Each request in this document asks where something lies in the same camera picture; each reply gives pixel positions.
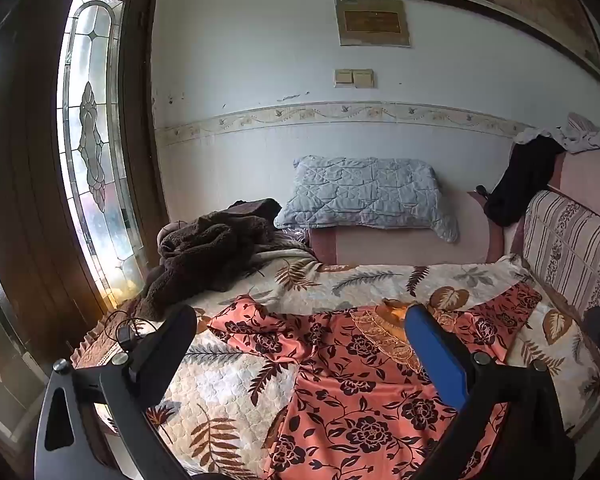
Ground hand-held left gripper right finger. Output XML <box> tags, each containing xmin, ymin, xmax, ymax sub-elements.
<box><xmin>404</xmin><ymin>304</ymin><xmax>576</xmax><ymax>480</ymax></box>

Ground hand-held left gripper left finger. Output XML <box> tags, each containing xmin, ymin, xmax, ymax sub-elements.
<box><xmin>34</xmin><ymin>304</ymin><xmax>198</xmax><ymax>480</ymax></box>

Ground orange floral garment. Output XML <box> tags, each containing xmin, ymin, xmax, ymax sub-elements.
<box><xmin>207</xmin><ymin>282</ymin><xmax>543</xmax><ymax>480</ymax></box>

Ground white crumpled clothes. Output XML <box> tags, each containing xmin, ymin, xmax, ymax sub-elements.
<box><xmin>512</xmin><ymin>112</ymin><xmax>600</xmax><ymax>155</ymax></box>

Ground cream leaf print blanket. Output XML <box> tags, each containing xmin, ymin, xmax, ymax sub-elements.
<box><xmin>72</xmin><ymin>252</ymin><xmax>600</xmax><ymax>480</ymax></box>

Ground brown fleece blanket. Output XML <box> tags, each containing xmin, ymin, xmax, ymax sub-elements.
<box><xmin>130</xmin><ymin>199</ymin><xmax>283</xmax><ymax>321</ymax></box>

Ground brown fringed cloth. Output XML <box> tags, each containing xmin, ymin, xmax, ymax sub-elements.
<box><xmin>70</xmin><ymin>310</ymin><xmax>148</xmax><ymax>368</ymax></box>

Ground striped floral sofa cushion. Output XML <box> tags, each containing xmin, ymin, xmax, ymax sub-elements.
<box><xmin>521</xmin><ymin>190</ymin><xmax>600</xmax><ymax>322</ymax></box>

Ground pink sofa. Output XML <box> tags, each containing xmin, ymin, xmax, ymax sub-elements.
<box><xmin>307</xmin><ymin>149</ymin><xmax>600</xmax><ymax>267</ymax></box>

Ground purple patterned cloth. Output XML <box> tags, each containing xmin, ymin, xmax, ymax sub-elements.
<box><xmin>272</xmin><ymin>227</ymin><xmax>312</xmax><ymax>250</ymax></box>

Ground black garment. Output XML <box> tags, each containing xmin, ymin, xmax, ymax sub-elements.
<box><xmin>484</xmin><ymin>136</ymin><xmax>566</xmax><ymax>227</ymax></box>

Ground grey quilted pillow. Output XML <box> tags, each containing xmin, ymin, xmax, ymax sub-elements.
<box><xmin>274</xmin><ymin>155</ymin><xmax>461</xmax><ymax>243</ymax></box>

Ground wooden door with stained glass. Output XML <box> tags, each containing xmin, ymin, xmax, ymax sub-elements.
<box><xmin>0</xmin><ymin>0</ymin><xmax>171</xmax><ymax>386</ymax></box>

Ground black charger with cable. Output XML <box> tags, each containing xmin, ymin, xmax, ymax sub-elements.
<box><xmin>100</xmin><ymin>310</ymin><xmax>158</xmax><ymax>353</ymax></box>

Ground framed wall plaque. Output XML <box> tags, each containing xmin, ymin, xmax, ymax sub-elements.
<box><xmin>335</xmin><ymin>0</ymin><xmax>412</xmax><ymax>49</ymax></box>

